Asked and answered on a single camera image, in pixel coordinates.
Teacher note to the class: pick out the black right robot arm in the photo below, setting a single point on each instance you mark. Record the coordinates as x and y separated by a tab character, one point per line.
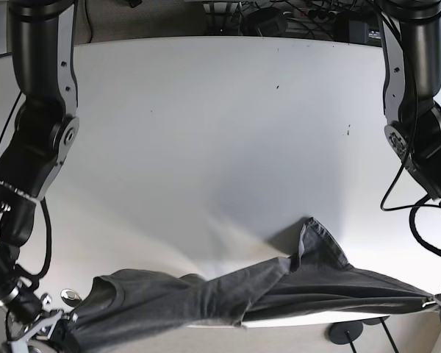
45	127

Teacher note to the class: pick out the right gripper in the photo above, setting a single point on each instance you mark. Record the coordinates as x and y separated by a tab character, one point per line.
27	321

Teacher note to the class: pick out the left chrome table grommet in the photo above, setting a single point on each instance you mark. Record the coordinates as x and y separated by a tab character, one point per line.
70	296

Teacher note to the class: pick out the black round stand base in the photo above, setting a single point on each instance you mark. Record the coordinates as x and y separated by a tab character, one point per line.
343	333

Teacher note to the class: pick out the black power adapter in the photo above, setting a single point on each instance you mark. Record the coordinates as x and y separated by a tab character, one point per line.
265	22

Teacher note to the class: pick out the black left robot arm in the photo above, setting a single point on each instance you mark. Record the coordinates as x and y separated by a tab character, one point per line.
410	33

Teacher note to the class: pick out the grey T-shirt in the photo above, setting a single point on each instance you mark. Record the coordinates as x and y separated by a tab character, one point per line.
132	304

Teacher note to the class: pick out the black electronics box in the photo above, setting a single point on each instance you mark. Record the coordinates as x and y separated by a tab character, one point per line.
357	28

